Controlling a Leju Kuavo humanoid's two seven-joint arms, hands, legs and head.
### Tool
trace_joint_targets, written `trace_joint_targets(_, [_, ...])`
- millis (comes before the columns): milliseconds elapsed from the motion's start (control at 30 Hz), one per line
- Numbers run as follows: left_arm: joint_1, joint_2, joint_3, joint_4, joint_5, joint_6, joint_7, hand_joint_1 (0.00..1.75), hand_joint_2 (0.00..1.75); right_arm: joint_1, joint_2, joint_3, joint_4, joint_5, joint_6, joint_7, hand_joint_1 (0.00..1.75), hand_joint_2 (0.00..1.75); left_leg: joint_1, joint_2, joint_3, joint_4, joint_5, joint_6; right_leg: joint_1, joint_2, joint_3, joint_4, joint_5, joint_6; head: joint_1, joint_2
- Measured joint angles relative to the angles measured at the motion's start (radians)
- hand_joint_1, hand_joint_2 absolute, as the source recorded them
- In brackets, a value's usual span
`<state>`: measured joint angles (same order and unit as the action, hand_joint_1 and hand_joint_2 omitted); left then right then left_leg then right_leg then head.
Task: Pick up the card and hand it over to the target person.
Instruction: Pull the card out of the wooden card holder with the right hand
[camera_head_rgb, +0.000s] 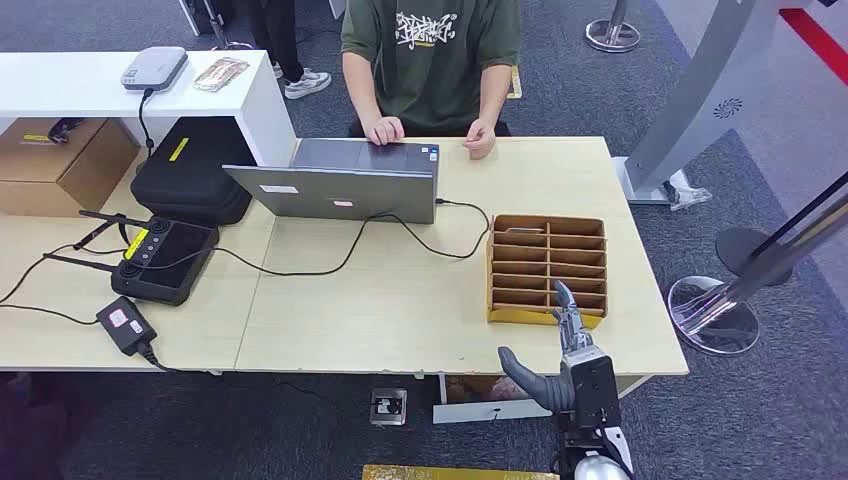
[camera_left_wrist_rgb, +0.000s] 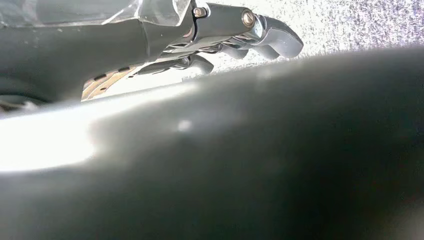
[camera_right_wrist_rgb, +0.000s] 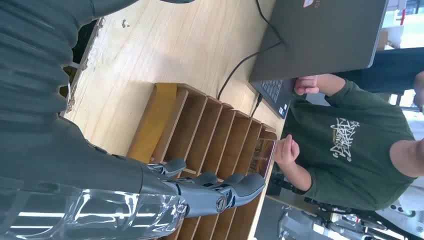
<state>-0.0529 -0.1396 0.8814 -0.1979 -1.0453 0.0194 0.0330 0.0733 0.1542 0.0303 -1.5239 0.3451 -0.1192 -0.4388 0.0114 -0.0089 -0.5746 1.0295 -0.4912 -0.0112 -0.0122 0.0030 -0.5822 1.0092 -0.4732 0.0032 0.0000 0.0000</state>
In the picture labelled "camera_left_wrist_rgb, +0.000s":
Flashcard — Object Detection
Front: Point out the gold floor plate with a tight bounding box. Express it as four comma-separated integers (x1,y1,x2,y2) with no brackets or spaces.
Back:
81,64,142,102

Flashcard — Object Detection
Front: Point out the dark glossy robot body shell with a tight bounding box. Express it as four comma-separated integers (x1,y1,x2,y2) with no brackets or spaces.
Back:
0,46,424,240

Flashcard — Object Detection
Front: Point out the clear plastic film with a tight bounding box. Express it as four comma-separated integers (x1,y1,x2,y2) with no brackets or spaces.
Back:
0,0,194,28

